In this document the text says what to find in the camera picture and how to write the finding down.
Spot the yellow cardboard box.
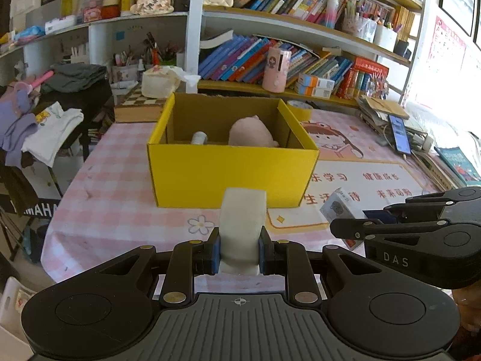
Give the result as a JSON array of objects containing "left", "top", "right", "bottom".
[{"left": 147, "top": 92, "right": 320, "bottom": 208}]

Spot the stack of papers and booklets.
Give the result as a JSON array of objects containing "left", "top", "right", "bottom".
[{"left": 355, "top": 96, "right": 429, "bottom": 147}]

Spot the white storage pot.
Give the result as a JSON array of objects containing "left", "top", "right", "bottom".
[{"left": 374, "top": 24, "right": 398, "bottom": 52}]

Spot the grey folded cloth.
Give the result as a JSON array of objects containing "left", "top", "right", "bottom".
[{"left": 39, "top": 64, "right": 108, "bottom": 93}]

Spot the small white carton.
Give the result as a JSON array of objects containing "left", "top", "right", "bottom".
[{"left": 319, "top": 187, "right": 365, "bottom": 251}]

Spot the desk organizer with pens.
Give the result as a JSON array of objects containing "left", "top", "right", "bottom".
[{"left": 113, "top": 32, "right": 185, "bottom": 81}]

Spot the red round toy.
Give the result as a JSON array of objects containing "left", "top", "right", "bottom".
[{"left": 101, "top": 0, "right": 120, "bottom": 19}]

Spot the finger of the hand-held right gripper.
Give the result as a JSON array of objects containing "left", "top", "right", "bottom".
[
  {"left": 330, "top": 218, "right": 446, "bottom": 242},
  {"left": 363, "top": 191, "right": 452, "bottom": 223}
]

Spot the orange and white small box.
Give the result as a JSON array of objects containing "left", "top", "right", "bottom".
[
  {"left": 294, "top": 83, "right": 333, "bottom": 98},
  {"left": 299, "top": 73, "right": 335, "bottom": 89}
]

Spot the pink plush toy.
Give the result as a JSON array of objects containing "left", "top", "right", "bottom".
[{"left": 228, "top": 115, "right": 279, "bottom": 147}]

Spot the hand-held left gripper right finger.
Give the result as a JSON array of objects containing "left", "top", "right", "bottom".
[{"left": 259, "top": 227, "right": 384, "bottom": 306}]

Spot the white wooden bookshelf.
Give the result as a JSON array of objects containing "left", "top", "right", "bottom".
[{"left": 0, "top": 0, "right": 429, "bottom": 110}]

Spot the pink humidifier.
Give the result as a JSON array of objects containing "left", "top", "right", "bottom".
[{"left": 262, "top": 47, "right": 292, "bottom": 93}]

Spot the white foam block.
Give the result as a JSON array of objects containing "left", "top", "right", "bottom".
[{"left": 219, "top": 187, "right": 267, "bottom": 277}]

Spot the blue illustrated book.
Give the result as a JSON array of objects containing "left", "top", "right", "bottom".
[{"left": 436, "top": 147, "right": 481, "bottom": 187}]

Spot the white printed t-shirt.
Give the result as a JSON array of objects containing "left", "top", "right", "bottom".
[{"left": 20, "top": 101, "right": 84, "bottom": 168}]

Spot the row of colourful books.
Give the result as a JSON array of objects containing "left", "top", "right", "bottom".
[{"left": 198, "top": 33, "right": 354, "bottom": 91}]

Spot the pink checked tablecloth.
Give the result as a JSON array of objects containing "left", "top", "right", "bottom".
[{"left": 41, "top": 107, "right": 452, "bottom": 284}]

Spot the pink wall poster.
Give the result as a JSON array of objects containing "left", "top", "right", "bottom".
[{"left": 426, "top": 15, "right": 467, "bottom": 79}]

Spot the person's right hand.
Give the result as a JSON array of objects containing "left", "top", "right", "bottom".
[{"left": 453, "top": 284, "right": 481, "bottom": 347}]

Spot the clear cup of pencils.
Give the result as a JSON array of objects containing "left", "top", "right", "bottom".
[{"left": 342, "top": 0, "right": 378, "bottom": 42}]

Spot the smartphone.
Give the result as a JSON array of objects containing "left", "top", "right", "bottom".
[{"left": 388, "top": 115, "right": 412, "bottom": 156}]

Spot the red boxed book set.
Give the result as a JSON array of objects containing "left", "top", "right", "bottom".
[{"left": 336, "top": 57, "right": 389, "bottom": 100}]

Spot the black chair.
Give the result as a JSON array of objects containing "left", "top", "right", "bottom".
[{"left": 0, "top": 79, "right": 113, "bottom": 215}]

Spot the yellow tape roll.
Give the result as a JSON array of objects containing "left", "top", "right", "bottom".
[{"left": 286, "top": 100, "right": 314, "bottom": 123}]

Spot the purple garment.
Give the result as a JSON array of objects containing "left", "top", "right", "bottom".
[{"left": 0, "top": 85, "right": 38, "bottom": 168}]

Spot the pink gradient bottle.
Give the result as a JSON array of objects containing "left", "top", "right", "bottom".
[{"left": 326, "top": 0, "right": 341, "bottom": 29}]

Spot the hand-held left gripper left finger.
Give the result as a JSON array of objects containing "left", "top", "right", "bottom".
[{"left": 96, "top": 227, "right": 220, "bottom": 306}]

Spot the wooden chess box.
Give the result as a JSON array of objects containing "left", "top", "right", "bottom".
[{"left": 114, "top": 83, "right": 168, "bottom": 123}]

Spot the floral tissue pack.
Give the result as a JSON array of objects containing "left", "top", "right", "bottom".
[{"left": 141, "top": 65, "right": 201, "bottom": 99}]

